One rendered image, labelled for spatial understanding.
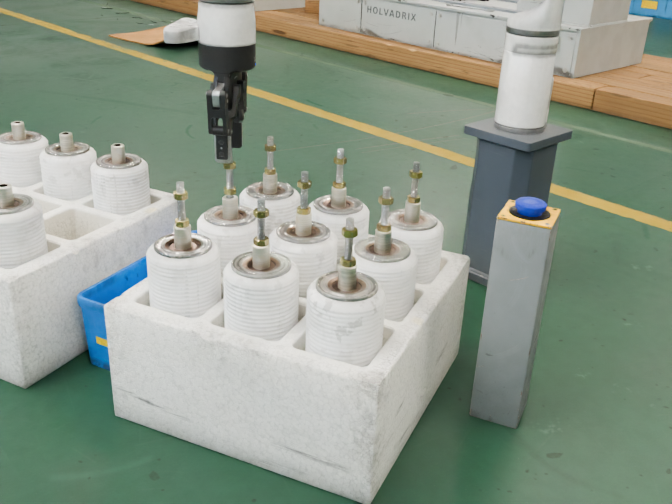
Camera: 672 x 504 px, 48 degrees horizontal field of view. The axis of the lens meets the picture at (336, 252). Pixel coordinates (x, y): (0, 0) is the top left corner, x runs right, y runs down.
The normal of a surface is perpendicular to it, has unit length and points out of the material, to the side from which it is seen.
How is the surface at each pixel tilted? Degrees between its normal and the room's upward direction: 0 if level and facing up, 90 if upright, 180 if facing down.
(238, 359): 90
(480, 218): 90
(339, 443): 90
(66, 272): 90
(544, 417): 0
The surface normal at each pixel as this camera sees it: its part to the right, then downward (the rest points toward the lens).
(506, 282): -0.41, 0.37
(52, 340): 0.88, 0.23
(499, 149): -0.73, 0.26
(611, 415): 0.04, -0.90
